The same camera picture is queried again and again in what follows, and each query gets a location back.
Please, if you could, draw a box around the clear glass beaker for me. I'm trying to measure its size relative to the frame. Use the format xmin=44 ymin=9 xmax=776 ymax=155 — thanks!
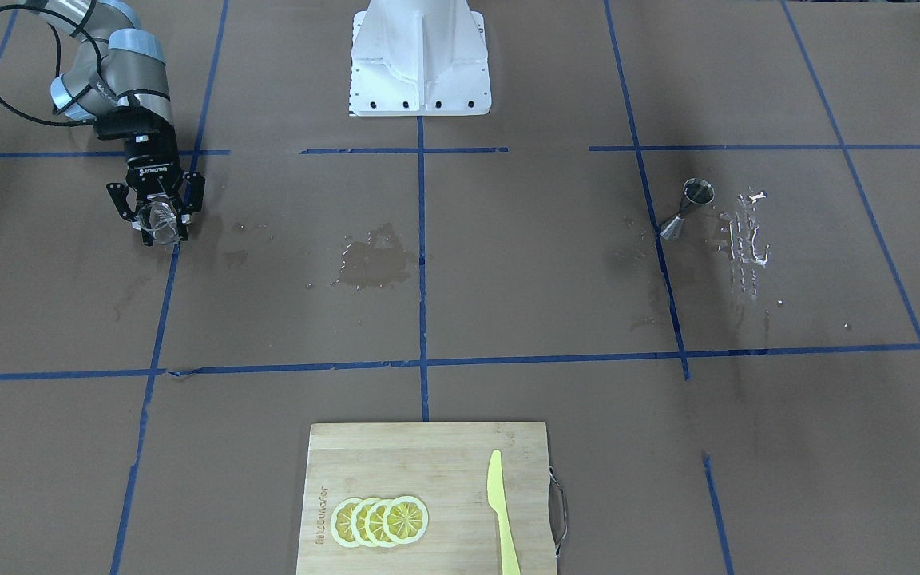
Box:
xmin=137 ymin=200 xmax=181 ymax=245

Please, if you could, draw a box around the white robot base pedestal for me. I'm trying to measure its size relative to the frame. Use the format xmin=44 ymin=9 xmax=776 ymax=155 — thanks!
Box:
xmin=348 ymin=1 xmax=493 ymax=117

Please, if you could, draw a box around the bamboo cutting board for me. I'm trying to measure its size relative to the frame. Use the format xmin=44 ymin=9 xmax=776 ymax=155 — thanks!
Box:
xmin=295 ymin=422 xmax=558 ymax=574

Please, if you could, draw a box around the steel double jigger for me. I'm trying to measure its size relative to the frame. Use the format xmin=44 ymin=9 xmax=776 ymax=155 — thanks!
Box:
xmin=660 ymin=177 xmax=715 ymax=240

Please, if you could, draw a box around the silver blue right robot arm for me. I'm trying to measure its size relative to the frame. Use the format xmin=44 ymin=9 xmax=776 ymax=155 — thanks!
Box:
xmin=23 ymin=1 xmax=205 ymax=245

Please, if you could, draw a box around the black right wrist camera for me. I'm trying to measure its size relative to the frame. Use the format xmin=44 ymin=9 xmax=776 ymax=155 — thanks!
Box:
xmin=93 ymin=108 xmax=161 ymax=141

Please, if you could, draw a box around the yellow plastic knife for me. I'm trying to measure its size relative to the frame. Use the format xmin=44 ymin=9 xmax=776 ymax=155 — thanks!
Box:
xmin=486 ymin=449 xmax=521 ymax=574

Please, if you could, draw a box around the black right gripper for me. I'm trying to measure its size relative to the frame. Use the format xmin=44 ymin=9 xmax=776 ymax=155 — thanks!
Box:
xmin=105 ymin=132 xmax=207 ymax=247

